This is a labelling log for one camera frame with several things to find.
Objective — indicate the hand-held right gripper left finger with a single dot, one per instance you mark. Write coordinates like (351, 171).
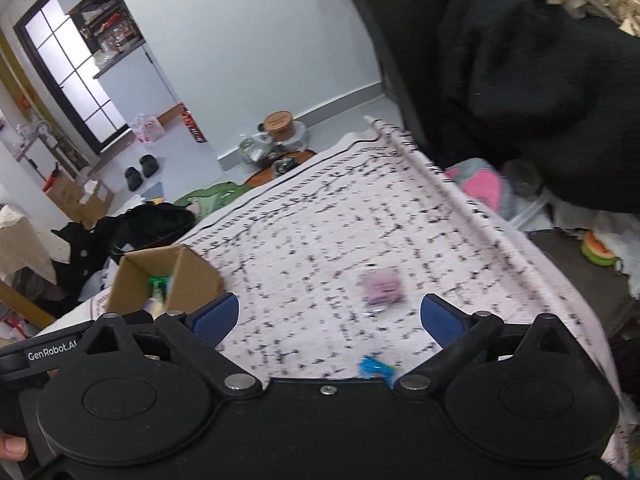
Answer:
(216, 317)

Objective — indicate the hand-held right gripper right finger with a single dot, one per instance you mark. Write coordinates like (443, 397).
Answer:
(440, 320)

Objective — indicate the pink snack packet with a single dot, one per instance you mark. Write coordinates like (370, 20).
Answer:
(381, 287)

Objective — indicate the person's left hand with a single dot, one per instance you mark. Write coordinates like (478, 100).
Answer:
(12, 448)

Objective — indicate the white green snack packet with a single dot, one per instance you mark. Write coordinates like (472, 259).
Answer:
(156, 306)

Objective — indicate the bright blue snack packet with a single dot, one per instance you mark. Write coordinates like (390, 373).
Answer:
(375, 367)

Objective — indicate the black cloth pile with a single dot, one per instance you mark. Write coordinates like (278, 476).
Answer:
(75, 260)

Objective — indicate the beige dotted cloth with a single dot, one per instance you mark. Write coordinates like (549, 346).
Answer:
(22, 245)

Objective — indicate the black bag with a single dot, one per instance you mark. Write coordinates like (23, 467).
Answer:
(150, 225)

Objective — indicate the pink plush toy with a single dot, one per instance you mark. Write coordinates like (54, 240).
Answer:
(482, 185)

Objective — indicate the white black printed blanket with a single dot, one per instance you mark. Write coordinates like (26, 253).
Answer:
(325, 220)

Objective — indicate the brown round mat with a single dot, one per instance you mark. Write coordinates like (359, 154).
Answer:
(262, 176)

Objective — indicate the black slipper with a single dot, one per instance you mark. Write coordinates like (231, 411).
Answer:
(150, 166)
(133, 179)

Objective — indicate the large cardboard box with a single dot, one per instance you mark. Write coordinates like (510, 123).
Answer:
(62, 195)

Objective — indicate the small cardboard box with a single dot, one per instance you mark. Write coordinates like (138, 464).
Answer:
(95, 202)

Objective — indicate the clear plastic bag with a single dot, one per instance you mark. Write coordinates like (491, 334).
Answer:
(256, 149)

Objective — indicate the white plastic bag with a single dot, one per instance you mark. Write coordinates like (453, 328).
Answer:
(580, 217)

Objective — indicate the burger plush toy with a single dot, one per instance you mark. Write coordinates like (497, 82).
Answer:
(600, 252)

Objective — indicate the clear plastic container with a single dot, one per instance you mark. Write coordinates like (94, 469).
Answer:
(299, 136)

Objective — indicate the pink plastic bag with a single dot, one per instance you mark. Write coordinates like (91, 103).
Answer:
(146, 129)

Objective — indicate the wooden lid container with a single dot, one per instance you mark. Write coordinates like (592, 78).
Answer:
(278, 126)

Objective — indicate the white cabinet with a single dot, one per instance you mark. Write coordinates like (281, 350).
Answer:
(135, 90)

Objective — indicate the black fleece coat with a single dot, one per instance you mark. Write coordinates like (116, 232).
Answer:
(540, 85)

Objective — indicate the dark grey door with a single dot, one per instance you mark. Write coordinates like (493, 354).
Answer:
(400, 35)

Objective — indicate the black framed glass door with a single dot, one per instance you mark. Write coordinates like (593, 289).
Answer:
(65, 70)

